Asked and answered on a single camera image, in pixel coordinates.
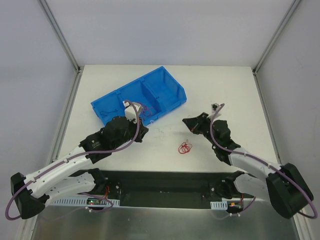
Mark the white cable duct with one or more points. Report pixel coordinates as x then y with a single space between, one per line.
219 205
86 201

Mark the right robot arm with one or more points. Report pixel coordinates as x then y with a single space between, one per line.
280 185

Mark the right white cable duct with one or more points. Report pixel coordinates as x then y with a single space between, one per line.
219 205

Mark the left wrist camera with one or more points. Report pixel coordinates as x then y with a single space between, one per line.
132 111

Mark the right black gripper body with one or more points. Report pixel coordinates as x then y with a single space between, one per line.
200 122

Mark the left aluminium frame post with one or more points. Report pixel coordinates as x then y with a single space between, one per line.
59 34

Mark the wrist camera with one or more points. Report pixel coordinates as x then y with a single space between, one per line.
215 110
132 111

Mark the blue plastic divided bin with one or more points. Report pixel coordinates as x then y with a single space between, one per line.
157 91

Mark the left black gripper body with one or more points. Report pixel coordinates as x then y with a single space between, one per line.
141 130

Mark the left white cable duct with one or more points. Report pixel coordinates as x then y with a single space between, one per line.
86 201

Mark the right aluminium frame post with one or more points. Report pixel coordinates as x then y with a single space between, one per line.
276 35

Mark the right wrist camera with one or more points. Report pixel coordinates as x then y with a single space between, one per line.
215 110

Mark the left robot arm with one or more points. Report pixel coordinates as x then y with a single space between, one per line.
73 173

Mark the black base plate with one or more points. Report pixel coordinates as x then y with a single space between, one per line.
173 190

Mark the silver metal sheet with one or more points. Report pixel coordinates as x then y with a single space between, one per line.
259 222

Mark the aluminium frame post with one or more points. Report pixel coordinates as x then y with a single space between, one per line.
59 34
276 35

